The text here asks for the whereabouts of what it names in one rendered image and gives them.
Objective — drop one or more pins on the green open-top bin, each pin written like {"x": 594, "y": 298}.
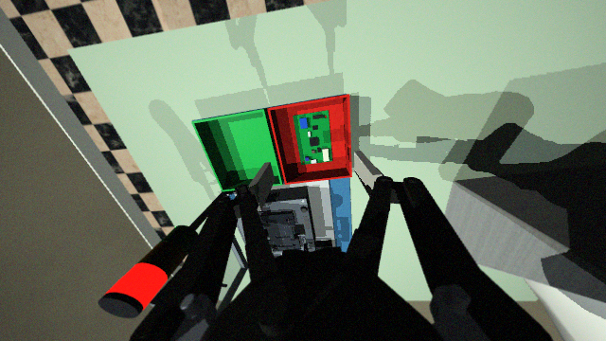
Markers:
{"x": 237, "y": 146}

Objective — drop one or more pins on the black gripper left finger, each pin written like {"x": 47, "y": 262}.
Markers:
{"x": 188, "y": 307}

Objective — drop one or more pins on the green circuit board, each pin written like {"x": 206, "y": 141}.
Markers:
{"x": 313, "y": 137}

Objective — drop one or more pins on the red open-top bin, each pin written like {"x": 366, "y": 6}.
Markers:
{"x": 282, "y": 122}

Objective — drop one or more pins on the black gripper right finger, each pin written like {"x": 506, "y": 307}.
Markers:
{"x": 466, "y": 304}

